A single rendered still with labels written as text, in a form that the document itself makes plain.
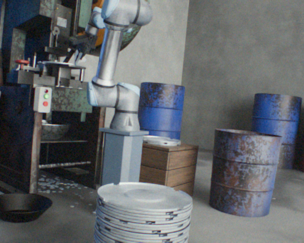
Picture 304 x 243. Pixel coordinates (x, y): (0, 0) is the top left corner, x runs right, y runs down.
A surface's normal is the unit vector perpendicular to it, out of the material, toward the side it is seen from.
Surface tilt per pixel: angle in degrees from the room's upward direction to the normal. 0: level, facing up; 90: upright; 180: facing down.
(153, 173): 90
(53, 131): 105
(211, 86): 90
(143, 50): 90
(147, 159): 90
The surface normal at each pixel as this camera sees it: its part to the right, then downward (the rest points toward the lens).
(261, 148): 0.15, 0.11
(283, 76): -0.62, -0.02
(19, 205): 0.40, -0.59
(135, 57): 0.78, 0.11
